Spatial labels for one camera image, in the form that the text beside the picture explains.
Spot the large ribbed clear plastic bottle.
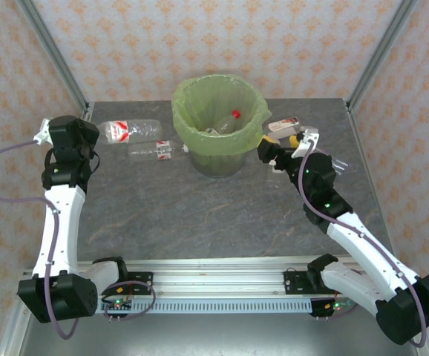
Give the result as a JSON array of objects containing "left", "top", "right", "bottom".
[{"left": 98, "top": 118, "right": 163, "bottom": 145}]

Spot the white label bottle green cap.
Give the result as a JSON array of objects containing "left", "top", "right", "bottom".
[{"left": 267, "top": 116, "right": 300, "bottom": 142}]

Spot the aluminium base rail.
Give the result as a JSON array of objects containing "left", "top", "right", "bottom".
[{"left": 22, "top": 257, "right": 362, "bottom": 300}]

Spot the clear bottle pink label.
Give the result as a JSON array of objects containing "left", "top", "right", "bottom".
[{"left": 331, "top": 158, "right": 349, "bottom": 176}]

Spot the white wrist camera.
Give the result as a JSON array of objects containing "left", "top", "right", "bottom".
[
  {"left": 291, "top": 125, "right": 321, "bottom": 159},
  {"left": 32, "top": 118, "right": 52, "bottom": 146}
]

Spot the aluminium table edge rail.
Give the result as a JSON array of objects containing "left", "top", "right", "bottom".
[
  {"left": 344, "top": 99, "right": 429, "bottom": 356},
  {"left": 0, "top": 102, "right": 95, "bottom": 356}
]

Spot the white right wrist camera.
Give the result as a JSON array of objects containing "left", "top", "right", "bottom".
[{"left": 291, "top": 125, "right": 321, "bottom": 159}]

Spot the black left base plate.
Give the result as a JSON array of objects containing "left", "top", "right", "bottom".
[{"left": 125, "top": 271, "right": 154, "bottom": 297}]

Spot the small clear bottle white cap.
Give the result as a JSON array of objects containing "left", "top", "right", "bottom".
[{"left": 127, "top": 139, "right": 189, "bottom": 161}]

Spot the clear plastic waste bin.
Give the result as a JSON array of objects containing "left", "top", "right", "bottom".
[{"left": 188, "top": 146, "right": 247, "bottom": 179}]

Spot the grey slotted cable duct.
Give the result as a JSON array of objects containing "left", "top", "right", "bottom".
[{"left": 95, "top": 297, "right": 315, "bottom": 315}]

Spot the aluminium frame post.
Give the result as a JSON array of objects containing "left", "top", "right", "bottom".
[
  {"left": 346, "top": 0, "right": 422, "bottom": 112},
  {"left": 16, "top": 0, "right": 91, "bottom": 114}
]

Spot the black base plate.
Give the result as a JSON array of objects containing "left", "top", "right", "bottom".
[
  {"left": 283, "top": 268, "right": 314, "bottom": 297},
  {"left": 125, "top": 271, "right": 154, "bottom": 297}
]

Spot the clear bottle red cap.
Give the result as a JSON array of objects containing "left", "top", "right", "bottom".
[{"left": 212, "top": 109, "right": 242, "bottom": 135}]

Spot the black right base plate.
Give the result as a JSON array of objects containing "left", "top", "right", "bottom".
[{"left": 283, "top": 268, "right": 314, "bottom": 297}]

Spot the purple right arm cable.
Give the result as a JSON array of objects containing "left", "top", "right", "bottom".
[{"left": 298, "top": 139, "right": 429, "bottom": 349}]

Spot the green plastic bin liner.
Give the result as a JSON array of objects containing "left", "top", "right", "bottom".
[{"left": 171, "top": 73, "right": 274, "bottom": 157}]

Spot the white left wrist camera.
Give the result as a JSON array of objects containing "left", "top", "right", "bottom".
[{"left": 32, "top": 118, "right": 52, "bottom": 146}]

